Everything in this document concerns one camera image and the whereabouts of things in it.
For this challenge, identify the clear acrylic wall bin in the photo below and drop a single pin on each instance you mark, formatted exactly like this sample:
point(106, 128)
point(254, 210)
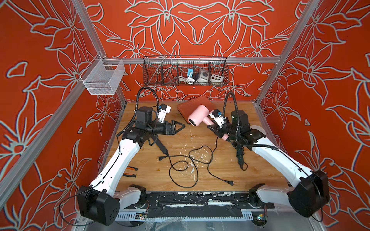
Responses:
point(103, 76)

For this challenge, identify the pink hair dryer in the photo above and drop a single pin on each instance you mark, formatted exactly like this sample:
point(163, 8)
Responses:
point(201, 115)

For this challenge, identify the white power strip cube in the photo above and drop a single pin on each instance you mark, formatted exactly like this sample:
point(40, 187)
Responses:
point(217, 79)

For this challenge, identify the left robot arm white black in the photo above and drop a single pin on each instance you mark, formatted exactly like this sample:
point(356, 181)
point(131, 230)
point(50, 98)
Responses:
point(100, 201)

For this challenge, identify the dark green hair dryer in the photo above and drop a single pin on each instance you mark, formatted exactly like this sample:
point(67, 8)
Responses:
point(240, 157)

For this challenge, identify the black hair dryer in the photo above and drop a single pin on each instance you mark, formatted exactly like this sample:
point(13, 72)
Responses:
point(162, 147)

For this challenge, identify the black wire wall basket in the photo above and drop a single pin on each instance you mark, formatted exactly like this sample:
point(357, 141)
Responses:
point(171, 70)

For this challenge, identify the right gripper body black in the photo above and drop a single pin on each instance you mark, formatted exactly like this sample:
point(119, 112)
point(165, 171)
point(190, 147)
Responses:
point(228, 129)

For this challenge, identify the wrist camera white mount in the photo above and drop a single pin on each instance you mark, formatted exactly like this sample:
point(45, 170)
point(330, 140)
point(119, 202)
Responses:
point(162, 112)
point(218, 117)

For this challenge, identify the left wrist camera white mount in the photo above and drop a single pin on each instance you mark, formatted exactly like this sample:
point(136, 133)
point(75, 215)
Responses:
point(162, 112)

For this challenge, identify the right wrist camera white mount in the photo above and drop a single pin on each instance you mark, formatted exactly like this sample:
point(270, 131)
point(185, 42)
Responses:
point(218, 117)

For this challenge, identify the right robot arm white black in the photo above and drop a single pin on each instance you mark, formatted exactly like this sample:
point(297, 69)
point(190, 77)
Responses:
point(308, 190)

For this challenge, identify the orange plastic tool case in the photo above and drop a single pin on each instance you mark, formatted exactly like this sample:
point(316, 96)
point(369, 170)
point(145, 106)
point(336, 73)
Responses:
point(185, 109)

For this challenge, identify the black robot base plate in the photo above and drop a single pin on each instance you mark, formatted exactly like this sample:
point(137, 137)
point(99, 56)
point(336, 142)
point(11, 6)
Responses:
point(194, 206)

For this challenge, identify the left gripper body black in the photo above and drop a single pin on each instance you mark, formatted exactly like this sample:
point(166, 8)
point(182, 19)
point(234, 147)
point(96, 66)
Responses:
point(164, 131)

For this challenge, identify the orange handled pliers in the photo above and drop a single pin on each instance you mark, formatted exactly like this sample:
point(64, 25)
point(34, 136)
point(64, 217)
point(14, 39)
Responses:
point(130, 174)

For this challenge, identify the white tape roll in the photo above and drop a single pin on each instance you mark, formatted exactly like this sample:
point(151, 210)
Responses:
point(256, 127)

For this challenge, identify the blue white small box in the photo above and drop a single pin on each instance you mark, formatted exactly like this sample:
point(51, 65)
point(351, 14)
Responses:
point(190, 73)

